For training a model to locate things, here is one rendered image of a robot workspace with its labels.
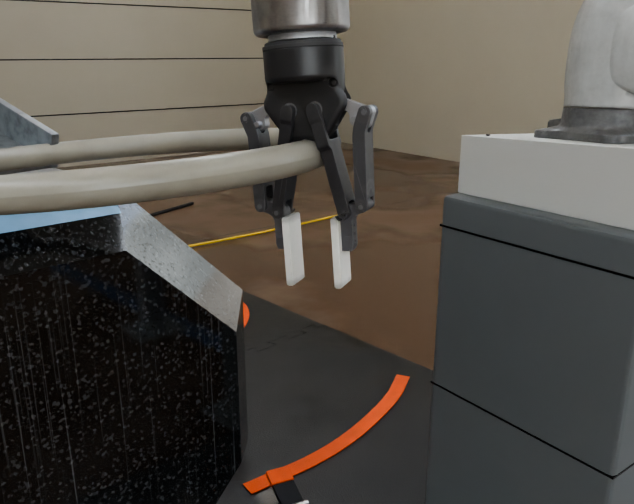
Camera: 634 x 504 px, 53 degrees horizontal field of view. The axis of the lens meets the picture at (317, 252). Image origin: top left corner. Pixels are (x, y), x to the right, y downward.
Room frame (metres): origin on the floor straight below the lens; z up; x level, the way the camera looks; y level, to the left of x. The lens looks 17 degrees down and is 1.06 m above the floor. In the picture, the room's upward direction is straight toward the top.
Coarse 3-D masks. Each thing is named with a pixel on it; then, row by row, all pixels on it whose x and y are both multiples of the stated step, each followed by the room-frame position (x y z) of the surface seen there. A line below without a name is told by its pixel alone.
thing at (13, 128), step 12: (0, 108) 0.94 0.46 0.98; (12, 108) 0.93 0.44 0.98; (0, 120) 0.95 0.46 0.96; (12, 120) 0.93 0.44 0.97; (24, 120) 0.91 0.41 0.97; (36, 120) 0.91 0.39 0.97; (0, 132) 0.95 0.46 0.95; (12, 132) 0.93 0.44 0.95; (24, 132) 0.91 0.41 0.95; (36, 132) 0.89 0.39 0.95; (48, 132) 0.87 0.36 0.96; (0, 144) 0.90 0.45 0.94; (12, 144) 0.91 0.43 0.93; (24, 144) 0.91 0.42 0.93; (24, 168) 0.84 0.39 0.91; (36, 168) 0.86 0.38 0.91
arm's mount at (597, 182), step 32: (480, 160) 1.18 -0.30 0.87; (512, 160) 1.12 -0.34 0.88; (544, 160) 1.07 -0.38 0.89; (576, 160) 1.02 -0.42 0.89; (608, 160) 0.98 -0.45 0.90; (480, 192) 1.17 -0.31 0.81; (512, 192) 1.12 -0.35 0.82; (544, 192) 1.06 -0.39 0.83; (576, 192) 1.02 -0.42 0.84; (608, 192) 0.98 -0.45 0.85; (608, 224) 0.97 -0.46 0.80
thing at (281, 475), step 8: (272, 472) 1.34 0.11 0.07; (280, 472) 1.34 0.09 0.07; (288, 472) 1.34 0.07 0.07; (272, 480) 1.31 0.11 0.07; (280, 480) 1.31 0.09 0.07; (288, 480) 1.32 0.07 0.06; (280, 488) 1.29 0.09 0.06; (288, 488) 1.30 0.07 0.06; (296, 488) 1.30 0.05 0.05; (280, 496) 1.27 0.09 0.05; (288, 496) 1.27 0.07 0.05; (296, 496) 1.28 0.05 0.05
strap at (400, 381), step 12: (396, 384) 1.87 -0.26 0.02; (384, 396) 1.79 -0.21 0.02; (396, 396) 1.79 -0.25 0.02; (384, 408) 1.72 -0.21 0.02; (360, 420) 1.65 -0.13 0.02; (372, 420) 1.65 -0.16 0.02; (348, 432) 1.59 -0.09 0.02; (360, 432) 1.59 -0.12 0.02; (336, 444) 1.53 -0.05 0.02; (348, 444) 1.53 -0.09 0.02; (312, 456) 1.48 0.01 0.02; (324, 456) 1.48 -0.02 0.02; (300, 468) 1.42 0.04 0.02; (252, 480) 1.38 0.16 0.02; (264, 480) 1.38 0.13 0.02; (252, 492) 1.33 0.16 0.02
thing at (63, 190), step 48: (48, 144) 0.87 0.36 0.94; (96, 144) 0.90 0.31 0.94; (144, 144) 0.91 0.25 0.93; (192, 144) 0.91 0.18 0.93; (240, 144) 0.88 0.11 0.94; (288, 144) 0.57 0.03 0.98; (0, 192) 0.46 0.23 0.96; (48, 192) 0.46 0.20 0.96; (96, 192) 0.46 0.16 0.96; (144, 192) 0.47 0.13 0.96; (192, 192) 0.49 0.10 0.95
